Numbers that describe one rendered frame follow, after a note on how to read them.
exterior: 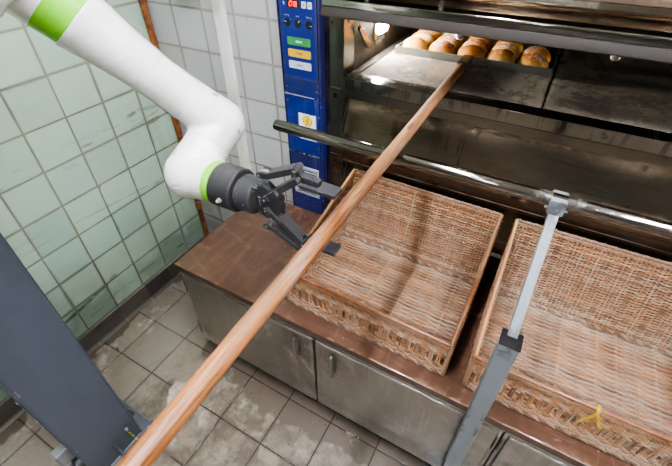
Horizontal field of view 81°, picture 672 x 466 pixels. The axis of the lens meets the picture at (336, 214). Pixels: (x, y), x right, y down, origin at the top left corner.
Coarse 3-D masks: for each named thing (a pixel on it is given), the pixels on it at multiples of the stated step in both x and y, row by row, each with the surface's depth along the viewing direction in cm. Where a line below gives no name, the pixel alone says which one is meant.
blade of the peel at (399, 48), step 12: (468, 36) 167; (396, 48) 150; (408, 48) 148; (552, 48) 154; (444, 60) 144; (456, 60) 142; (480, 60) 139; (492, 60) 137; (516, 60) 144; (552, 60) 144; (528, 72) 134; (540, 72) 132
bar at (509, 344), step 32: (288, 128) 106; (416, 160) 93; (512, 192) 85; (544, 192) 82; (544, 224) 83; (640, 224) 76; (544, 256) 82; (512, 320) 82; (512, 352) 80; (480, 384) 91; (480, 416) 98
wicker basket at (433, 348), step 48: (384, 192) 145; (432, 192) 137; (336, 240) 155; (384, 240) 152; (432, 240) 142; (480, 240) 134; (336, 288) 138; (384, 288) 137; (432, 288) 137; (384, 336) 123; (432, 336) 106
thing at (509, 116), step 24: (384, 96) 128; (408, 96) 124; (456, 96) 119; (504, 120) 114; (528, 120) 111; (552, 120) 108; (576, 120) 107; (600, 120) 107; (624, 144) 103; (648, 144) 100
